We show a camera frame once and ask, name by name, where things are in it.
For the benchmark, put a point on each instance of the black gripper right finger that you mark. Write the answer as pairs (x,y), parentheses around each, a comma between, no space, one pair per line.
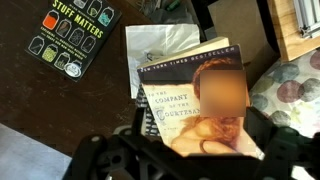
(286,150)

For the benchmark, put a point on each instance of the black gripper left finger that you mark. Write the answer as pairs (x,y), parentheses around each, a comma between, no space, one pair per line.
(106,156)

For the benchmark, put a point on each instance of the black white patterned tissue box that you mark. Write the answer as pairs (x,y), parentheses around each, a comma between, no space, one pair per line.
(148,116)

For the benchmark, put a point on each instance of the black Stuff Matters book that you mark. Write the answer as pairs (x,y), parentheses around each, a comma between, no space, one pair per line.
(71,36)

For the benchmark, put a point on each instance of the white crumpled tissue paper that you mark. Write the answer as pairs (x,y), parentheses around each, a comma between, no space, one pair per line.
(156,41)

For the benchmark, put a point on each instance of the brown cardboard box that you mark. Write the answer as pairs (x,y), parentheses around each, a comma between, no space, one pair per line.
(240,23)

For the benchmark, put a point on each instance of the bed with floral cover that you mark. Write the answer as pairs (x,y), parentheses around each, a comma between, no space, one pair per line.
(293,96)

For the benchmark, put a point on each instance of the dark wooden dresser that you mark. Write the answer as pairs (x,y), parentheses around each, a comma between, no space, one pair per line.
(66,106)

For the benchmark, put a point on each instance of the light wooden robot table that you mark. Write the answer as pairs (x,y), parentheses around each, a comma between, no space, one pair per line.
(286,36)

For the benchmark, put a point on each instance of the aluminium rail frame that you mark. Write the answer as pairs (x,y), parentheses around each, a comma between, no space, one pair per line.
(308,16)

